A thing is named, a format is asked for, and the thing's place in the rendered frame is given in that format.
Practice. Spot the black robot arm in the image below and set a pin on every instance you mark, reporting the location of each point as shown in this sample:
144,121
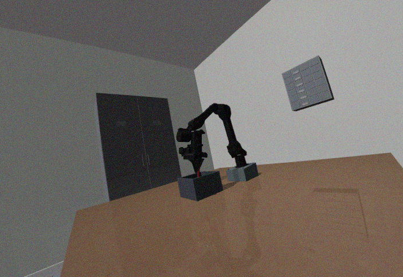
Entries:
224,111

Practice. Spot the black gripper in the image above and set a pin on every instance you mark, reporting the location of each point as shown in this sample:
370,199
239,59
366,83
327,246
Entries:
196,155

